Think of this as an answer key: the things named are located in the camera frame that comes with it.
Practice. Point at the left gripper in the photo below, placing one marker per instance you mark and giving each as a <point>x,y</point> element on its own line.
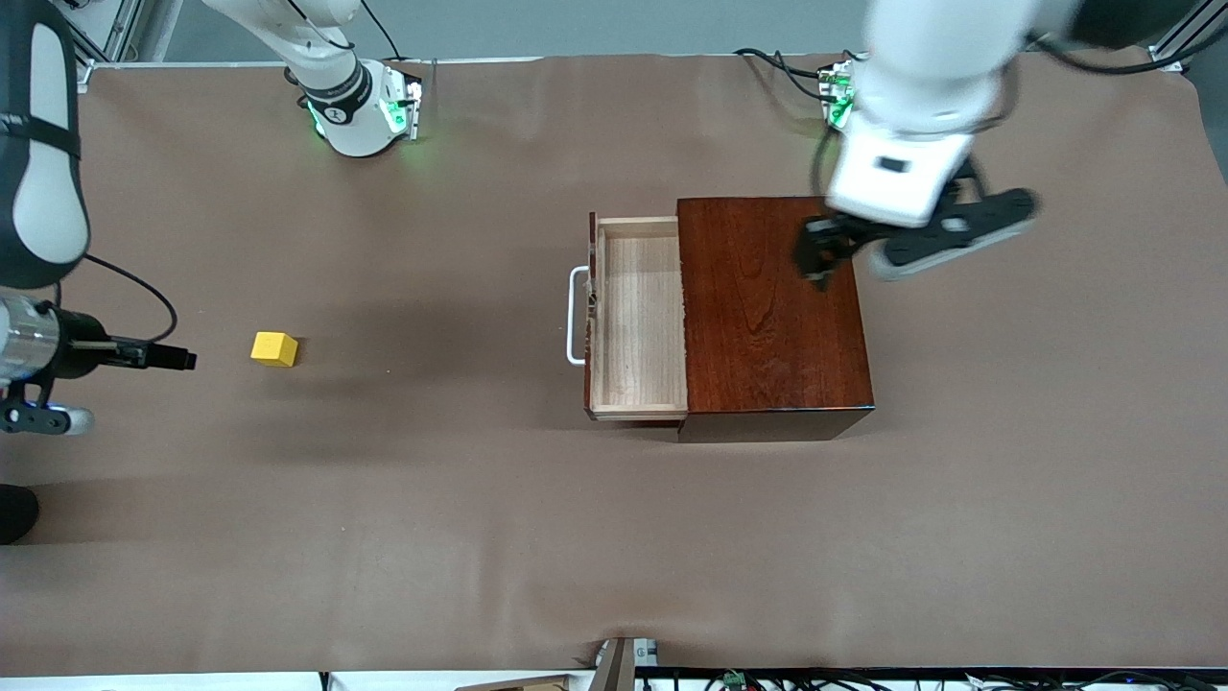
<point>827,242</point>

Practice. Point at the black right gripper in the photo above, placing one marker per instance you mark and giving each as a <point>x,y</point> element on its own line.
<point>79,351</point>

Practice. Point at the yellow wooden block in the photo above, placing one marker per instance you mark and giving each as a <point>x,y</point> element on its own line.
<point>273,348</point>

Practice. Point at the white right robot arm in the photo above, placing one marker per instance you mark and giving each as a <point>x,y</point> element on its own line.
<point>43,192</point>

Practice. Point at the dark wooden cabinet box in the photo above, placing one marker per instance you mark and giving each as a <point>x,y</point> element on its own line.
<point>777,326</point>

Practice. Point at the black round object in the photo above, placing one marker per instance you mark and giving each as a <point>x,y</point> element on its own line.
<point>14,513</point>

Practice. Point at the brown table cover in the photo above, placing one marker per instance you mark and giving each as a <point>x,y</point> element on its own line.
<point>480,528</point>

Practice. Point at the small white box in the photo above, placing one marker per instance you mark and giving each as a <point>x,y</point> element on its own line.
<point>646,653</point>

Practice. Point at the brown cardboard wedge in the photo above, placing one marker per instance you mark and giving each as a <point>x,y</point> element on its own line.
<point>616,672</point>

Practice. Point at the tan cardboard sheet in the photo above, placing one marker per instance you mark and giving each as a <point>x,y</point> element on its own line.
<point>518,683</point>

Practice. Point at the aluminium frame profile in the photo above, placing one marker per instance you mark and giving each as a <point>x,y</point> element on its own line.
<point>115,29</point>
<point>1172,48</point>

